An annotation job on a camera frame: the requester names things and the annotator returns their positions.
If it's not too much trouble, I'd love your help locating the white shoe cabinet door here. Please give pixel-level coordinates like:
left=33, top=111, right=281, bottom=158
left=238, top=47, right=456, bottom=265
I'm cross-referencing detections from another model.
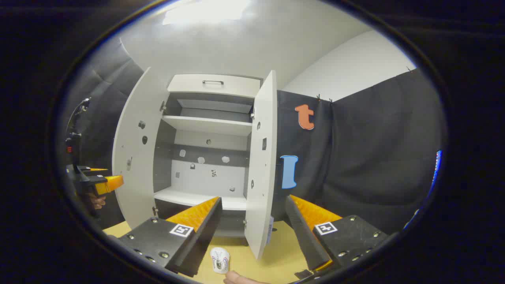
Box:
left=112, top=67, right=170, bottom=230
left=244, top=70, right=278, bottom=260

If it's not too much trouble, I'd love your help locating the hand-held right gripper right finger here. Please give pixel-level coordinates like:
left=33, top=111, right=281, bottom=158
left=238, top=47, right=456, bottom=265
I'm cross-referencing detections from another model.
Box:
left=285, top=194, right=391, bottom=277

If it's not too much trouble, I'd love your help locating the white shoe cabinet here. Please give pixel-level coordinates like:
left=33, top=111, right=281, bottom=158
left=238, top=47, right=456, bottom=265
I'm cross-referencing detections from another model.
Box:
left=152, top=73, right=264, bottom=238

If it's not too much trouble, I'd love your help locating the white striped shoe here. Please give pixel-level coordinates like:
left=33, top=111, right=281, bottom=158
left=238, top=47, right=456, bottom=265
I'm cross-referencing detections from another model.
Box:
left=210, top=247, right=230, bottom=275

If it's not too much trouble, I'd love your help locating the white cabinet drawer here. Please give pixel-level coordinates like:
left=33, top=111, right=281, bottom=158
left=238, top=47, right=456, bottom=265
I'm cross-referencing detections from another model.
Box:
left=167, top=74, right=262, bottom=98

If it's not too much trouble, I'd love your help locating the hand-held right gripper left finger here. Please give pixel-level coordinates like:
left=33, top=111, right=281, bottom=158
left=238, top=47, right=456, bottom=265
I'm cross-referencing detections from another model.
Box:
left=114, top=196, right=223, bottom=278

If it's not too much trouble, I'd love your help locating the black backdrop cloth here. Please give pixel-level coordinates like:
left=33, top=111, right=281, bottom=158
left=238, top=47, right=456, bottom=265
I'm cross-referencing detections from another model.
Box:
left=59, top=37, right=144, bottom=230
left=276, top=68, right=448, bottom=235

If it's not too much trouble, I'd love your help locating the person's bare foot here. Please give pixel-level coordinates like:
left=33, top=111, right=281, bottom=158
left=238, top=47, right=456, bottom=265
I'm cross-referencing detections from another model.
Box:
left=224, top=271, right=271, bottom=284

